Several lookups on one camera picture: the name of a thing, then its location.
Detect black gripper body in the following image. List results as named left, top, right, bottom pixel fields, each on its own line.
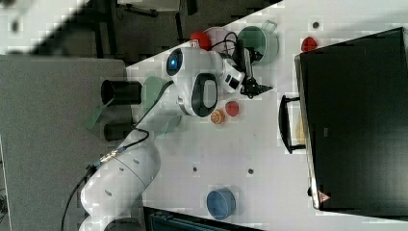
left=236, top=39, right=260, bottom=98

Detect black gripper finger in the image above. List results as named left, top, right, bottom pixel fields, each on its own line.
left=256, top=85, right=273, bottom=91
left=248, top=90, right=265, bottom=99

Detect green mug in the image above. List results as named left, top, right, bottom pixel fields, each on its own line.
left=238, top=20, right=279, bottom=65

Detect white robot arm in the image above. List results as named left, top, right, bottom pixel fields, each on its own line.
left=78, top=39, right=271, bottom=231

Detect pink round plate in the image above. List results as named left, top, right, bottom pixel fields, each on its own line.
left=204, top=27, right=237, bottom=55

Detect orange slice toy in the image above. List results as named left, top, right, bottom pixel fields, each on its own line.
left=211, top=109, right=225, bottom=124

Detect red ketchup bottle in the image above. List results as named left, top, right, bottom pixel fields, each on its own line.
left=190, top=31, right=212, bottom=50

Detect small red strawberry toy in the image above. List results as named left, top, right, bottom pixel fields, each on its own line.
left=301, top=37, right=318, bottom=52

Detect black toaster oven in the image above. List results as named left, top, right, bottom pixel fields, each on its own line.
left=294, top=27, right=408, bottom=220

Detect green oval colander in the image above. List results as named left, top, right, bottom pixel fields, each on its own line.
left=139, top=76, right=181, bottom=137

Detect blue cup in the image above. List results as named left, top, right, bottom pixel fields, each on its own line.
left=206, top=188, right=237, bottom=220

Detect large black cylinder holder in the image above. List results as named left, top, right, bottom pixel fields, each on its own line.
left=101, top=80, right=142, bottom=106

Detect small black cylinder holder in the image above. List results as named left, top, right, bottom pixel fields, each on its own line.
left=103, top=123, right=132, bottom=141

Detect green spatula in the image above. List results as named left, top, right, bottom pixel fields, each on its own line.
left=85, top=99, right=114, bottom=129

